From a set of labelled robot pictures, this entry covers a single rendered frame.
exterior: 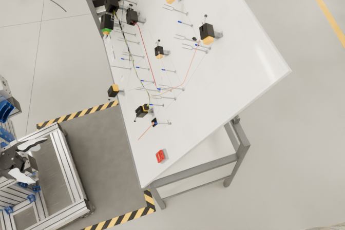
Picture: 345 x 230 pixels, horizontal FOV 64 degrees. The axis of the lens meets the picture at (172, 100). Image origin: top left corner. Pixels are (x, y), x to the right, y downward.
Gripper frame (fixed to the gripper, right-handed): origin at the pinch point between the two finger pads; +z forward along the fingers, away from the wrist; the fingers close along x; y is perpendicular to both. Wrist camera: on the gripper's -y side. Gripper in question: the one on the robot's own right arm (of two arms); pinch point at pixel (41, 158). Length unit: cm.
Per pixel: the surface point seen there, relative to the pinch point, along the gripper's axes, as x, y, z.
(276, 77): -20, -9, 78
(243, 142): -30, 54, 78
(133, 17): -91, 14, 22
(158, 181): -20, 76, 30
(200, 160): -30, 75, 55
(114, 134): -97, 146, -20
